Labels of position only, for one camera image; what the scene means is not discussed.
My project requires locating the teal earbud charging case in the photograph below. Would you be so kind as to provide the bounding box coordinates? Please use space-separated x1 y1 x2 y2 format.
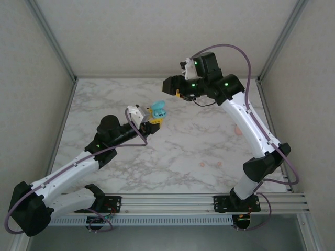
151 100 169 119

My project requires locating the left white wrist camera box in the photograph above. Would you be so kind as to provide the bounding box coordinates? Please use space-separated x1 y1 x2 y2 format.
127 105 153 125

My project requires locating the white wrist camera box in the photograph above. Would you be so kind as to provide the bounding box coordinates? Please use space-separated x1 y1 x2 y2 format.
127 105 153 125
179 58 203 81

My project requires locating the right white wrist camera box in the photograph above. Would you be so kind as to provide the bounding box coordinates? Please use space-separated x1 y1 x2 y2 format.
179 58 203 81

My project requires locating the thin black wrist wire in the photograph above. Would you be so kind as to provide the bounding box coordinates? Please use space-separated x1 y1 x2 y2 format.
194 99 218 107

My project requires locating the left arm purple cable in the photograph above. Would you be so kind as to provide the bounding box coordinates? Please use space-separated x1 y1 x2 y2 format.
5 107 149 234

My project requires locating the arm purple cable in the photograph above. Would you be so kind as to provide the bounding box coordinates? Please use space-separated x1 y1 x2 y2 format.
190 43 300 232
5 107 149 234

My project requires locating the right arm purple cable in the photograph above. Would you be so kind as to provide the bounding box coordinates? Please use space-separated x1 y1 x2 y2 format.
190 43 300 232

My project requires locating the aluminium table edge rail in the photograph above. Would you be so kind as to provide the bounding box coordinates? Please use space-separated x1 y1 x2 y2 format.
256 81 293 193
51 79 79 196
75 75 260 80

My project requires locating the aluminium frame post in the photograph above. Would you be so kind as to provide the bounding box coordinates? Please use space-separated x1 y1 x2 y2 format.
27 0 79 81
257 0 312 82

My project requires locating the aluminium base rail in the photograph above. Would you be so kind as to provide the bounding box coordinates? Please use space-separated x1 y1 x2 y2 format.
25 192 311 215

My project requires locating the grey slotted cable duct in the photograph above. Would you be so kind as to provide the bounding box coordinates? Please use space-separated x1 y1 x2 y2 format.
48 215 234 226

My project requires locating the aluminium frame leg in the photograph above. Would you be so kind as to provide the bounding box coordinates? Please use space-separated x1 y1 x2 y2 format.
297 213 324 251
7 234 29 251

